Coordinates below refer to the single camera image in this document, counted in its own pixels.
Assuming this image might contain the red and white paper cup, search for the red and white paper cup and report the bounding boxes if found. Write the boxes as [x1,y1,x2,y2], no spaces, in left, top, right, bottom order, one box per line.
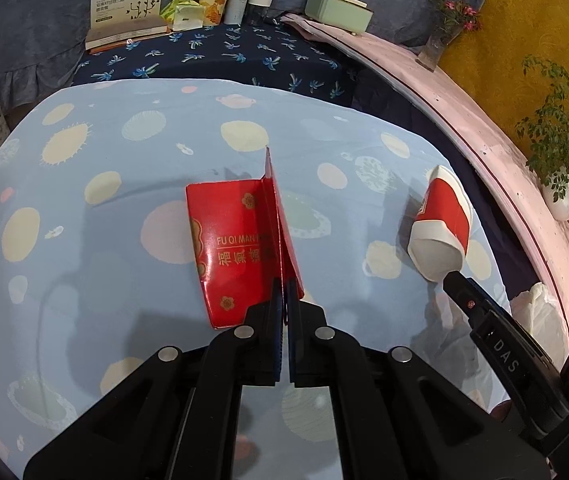
[407,165,474,282]

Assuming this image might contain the navy floral cloth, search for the navy floral cloth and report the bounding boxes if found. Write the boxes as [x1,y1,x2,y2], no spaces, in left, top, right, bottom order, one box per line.
[72,22,360,108]

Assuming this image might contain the light blue dotted tablecloth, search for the light blue dotted tablecloth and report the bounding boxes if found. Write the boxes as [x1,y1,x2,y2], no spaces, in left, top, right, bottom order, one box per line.
[0,79,515,480]

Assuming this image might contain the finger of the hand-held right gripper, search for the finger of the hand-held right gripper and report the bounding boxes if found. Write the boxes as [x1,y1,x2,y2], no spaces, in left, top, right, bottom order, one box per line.
[443,271,485,311]

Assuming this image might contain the pink flower bunch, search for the pink flower bunch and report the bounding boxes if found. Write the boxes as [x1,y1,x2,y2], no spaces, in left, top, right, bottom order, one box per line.
[427,0,482,36]

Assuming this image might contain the yellow backdrop cloth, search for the yellow backdrop cloth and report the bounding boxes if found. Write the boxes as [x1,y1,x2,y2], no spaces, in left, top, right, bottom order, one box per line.
[437,0,569,271]

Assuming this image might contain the red paper envelope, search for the red paper envelope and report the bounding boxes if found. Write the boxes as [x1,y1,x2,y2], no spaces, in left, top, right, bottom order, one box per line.
[186,147,305,330]

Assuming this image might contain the white carton box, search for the white carton box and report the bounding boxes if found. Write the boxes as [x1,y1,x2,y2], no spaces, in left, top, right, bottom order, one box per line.
[85,0,172,53]

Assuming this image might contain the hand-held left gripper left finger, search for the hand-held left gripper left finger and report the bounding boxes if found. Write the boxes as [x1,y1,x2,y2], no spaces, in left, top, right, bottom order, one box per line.
[23,277,285,480]

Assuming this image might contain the white lined trash bin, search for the white lined trash bin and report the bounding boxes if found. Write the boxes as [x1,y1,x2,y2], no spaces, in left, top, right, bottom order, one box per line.
[511,282,569,351]

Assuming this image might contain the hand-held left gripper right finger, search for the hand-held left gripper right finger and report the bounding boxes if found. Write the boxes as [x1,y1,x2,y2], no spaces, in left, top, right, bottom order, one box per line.
[287,280,550,480]

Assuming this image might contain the green packet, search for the green packet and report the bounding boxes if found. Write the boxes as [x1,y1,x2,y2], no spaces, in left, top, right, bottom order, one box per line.
[160,0,205,31]

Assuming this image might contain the glass vase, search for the glass vase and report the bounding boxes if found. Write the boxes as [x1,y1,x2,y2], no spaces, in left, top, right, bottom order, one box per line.
[417,27,457,72]

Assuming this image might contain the dark purple cloth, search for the dark purple cloth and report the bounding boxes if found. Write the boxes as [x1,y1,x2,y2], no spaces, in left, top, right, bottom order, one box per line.
[349,55,540,291]

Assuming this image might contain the blue-grey backdrop cloth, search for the blue-grey backdrop cloth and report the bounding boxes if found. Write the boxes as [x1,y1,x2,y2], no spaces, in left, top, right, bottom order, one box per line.
[0,0,500,111]

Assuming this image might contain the orange print can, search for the orange print can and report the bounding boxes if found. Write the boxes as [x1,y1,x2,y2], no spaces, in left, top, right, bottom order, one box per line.
[199,0,230,26]

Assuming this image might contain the mint green box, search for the mint green box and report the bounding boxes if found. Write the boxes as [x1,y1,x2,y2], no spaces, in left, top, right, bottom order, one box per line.
[304,0,375,36]

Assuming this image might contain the pink sheet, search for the pink sheet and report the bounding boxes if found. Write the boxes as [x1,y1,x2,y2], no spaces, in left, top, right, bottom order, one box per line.
[279,12,569,341]

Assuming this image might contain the green plant in white pot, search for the green plant in white pot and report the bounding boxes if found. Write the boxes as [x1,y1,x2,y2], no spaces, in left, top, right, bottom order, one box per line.
[514,55,569,221]

